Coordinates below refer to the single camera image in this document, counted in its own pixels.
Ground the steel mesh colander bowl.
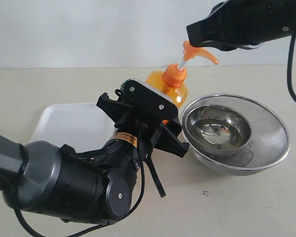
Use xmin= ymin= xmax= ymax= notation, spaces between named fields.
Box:
xmin=180 ymin=93 xmax=291 ymax=176

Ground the black camera cable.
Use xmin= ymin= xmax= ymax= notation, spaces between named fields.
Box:
xmin=13 ymin=123 xmax=167 ymax=237

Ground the white rectangular plastic tray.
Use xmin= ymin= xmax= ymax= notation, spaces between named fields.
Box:
xmin=30 ymin=102 xmax=114 ymax=152

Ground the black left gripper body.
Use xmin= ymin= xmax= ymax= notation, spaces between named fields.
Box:
xmin=96 ymin=92 xmax=163 ymax=151

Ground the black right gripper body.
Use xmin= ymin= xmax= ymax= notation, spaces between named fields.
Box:
xmin=209 ymin=0 xmax=296 ymax=49

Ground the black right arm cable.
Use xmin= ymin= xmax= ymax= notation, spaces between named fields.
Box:
xmin=286 ymin=33 xmax=296 ymax=111

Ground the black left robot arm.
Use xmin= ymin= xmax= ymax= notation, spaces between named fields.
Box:
xmin=0 ymin=93 xmax=188 ymax=225

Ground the small stainless steel bowl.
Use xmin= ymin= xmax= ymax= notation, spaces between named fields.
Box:
xmin=183 ymin=104 xmax=252 ymax=156

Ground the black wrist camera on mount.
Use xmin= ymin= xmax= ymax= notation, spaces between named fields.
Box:
xmin=115 ymin=79 xmax=179 ymax=124

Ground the orange pump soap bottle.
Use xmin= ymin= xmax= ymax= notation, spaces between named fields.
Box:
xmin=145 ymin=40 xmax=220 ymax=125

